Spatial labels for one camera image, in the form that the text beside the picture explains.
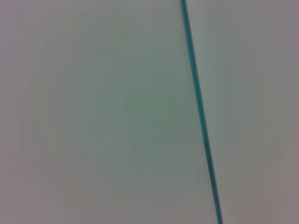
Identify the teal wall seam strip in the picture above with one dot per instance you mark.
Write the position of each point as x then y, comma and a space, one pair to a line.
198, 93

